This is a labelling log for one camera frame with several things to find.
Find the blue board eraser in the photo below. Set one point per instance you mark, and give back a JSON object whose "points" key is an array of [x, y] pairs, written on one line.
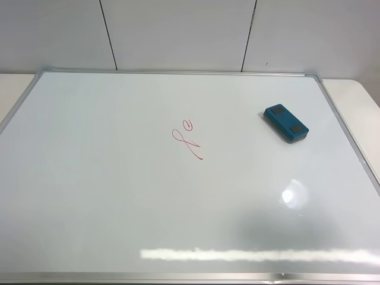
{"points": [[285, 123]]}

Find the red marker scribble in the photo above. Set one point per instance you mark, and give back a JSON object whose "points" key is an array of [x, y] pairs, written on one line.
{"points": [[178, 136]]}

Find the white whiteboard with aluminium frame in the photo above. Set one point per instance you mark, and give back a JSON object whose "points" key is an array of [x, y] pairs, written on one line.
{"points": [[94, 188]]}

